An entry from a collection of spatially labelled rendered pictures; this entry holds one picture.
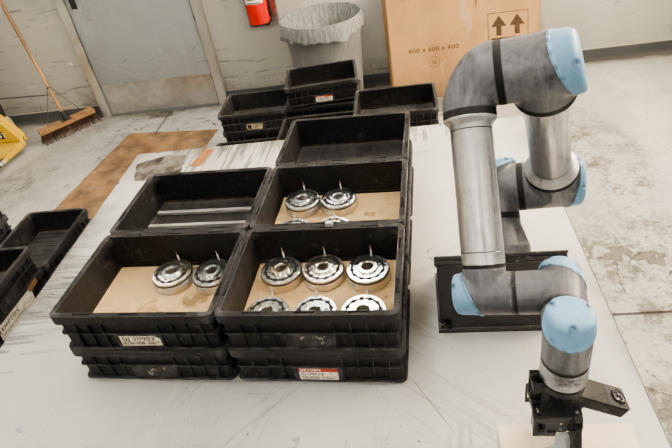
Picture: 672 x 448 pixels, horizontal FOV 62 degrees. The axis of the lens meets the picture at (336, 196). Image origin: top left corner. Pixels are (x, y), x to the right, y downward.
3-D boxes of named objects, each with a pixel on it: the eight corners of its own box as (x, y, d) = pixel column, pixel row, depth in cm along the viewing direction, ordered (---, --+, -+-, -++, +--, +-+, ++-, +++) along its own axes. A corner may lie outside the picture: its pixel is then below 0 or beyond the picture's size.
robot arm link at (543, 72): (518, 177, 142) (490, 24, 98) (582, 170, 137) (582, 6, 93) (522, 219, 137) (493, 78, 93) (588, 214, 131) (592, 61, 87)
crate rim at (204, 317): (249, 235, 144) (247, 228, 142) (214, 324, 120) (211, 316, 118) (109, 241, 151) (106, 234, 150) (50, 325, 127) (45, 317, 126)
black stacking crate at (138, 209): (280, 199, 173) (273, 168, 167) (257, 263, 149) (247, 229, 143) (163, 204, 181) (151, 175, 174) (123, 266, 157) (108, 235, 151)
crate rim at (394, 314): (405, 229, 136) (404, 222, 135) (401, 323, 112) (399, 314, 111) (249, 235, 144) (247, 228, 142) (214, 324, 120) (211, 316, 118)
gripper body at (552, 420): (524, 401, 103) (526, 358, 96) (572, 400, 102) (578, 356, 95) (533, 440, 97) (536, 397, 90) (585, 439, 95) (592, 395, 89)
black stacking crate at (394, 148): (412, 142, 190) (409, 112, 183) (410, 191, 166) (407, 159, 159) (299, 149, 197) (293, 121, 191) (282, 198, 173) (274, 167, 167)
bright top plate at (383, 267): (391, 255, 137) (390, 253, 136) (386, 284, 129) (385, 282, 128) (351, 255, 139) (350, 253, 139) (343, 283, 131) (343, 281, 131)
